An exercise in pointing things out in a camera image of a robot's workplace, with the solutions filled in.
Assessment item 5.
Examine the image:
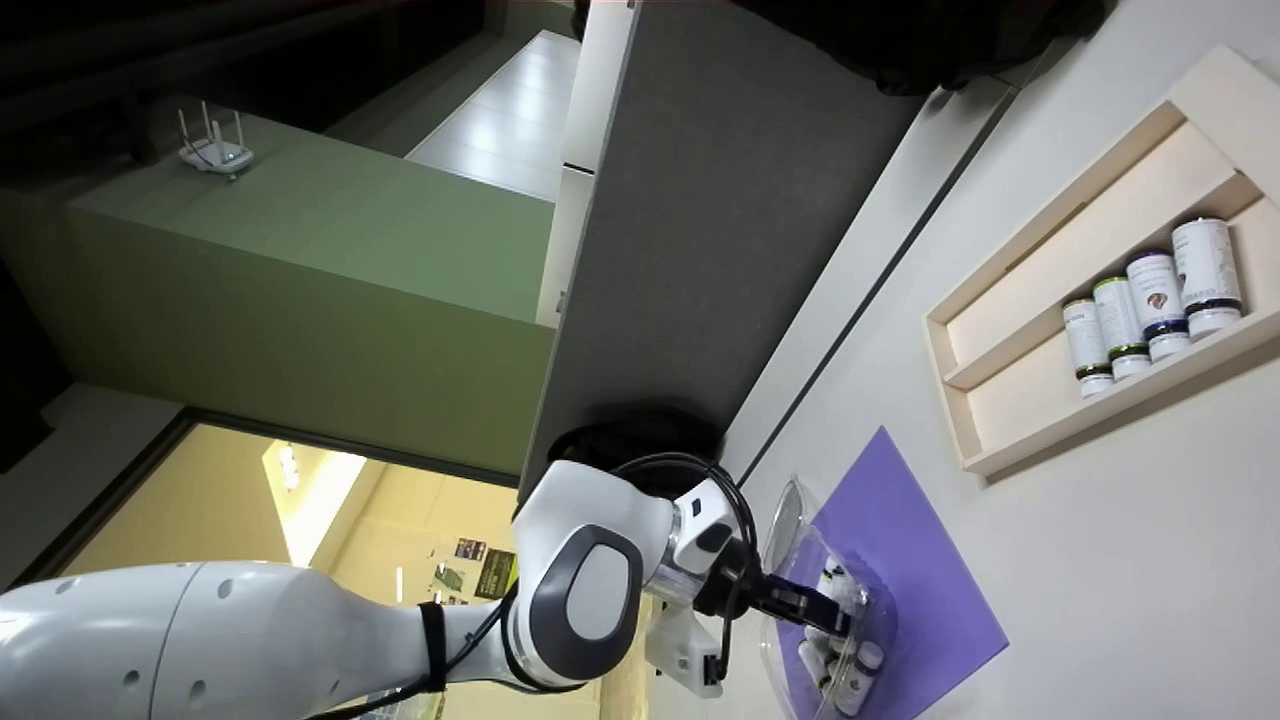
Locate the white wire router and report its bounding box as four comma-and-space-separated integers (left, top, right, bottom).
172, 97, 261, 184

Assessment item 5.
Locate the clear plastic container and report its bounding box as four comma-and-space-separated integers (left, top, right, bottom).
759, 477, 899, 720

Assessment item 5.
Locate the green cabinet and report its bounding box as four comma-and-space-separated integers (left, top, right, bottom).
0, 111, 561, 484

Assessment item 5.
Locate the beige wooden shelf tray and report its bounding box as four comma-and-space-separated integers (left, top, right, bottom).
920, 44, 1280, 489

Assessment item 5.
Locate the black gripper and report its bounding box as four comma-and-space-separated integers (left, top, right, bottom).
700, 531, 860, 646

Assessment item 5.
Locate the purple paper mat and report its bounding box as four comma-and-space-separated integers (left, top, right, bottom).
776, 423, 1012, 720

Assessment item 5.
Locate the black bulky object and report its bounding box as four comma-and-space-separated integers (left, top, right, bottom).
740, 0, 1120, 100

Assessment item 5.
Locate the grey partition panel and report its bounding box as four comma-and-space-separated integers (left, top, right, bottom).
522, 0, 936, 502

